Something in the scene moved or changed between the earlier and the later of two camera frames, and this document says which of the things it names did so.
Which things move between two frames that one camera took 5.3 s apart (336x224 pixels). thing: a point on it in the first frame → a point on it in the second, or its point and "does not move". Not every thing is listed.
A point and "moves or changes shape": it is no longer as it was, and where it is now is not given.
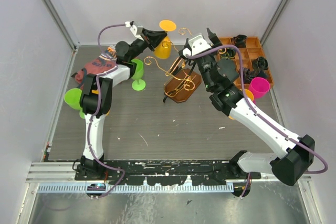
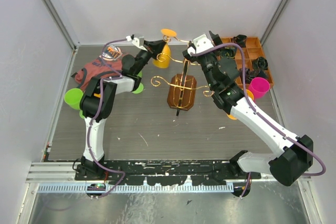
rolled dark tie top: (240, 40) does not move
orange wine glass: (163, 50) moves or changes shape
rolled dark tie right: (260, 64) does not move
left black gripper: (153, 38) → (154, 48)
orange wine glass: (250, 95) does not move
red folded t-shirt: (97, 65) does not move
